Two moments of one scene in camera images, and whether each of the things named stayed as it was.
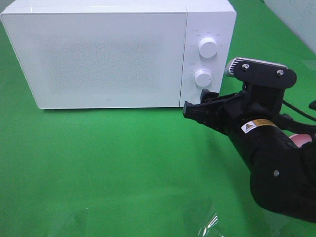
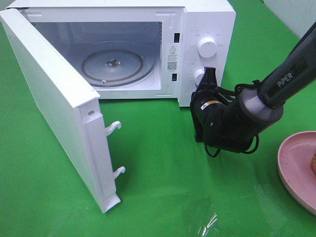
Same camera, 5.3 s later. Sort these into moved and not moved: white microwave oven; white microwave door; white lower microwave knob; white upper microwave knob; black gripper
Moved: white microwave door; black gripper
Not moved: white microwave oven; white upper microwave knob; white lower microwave knob
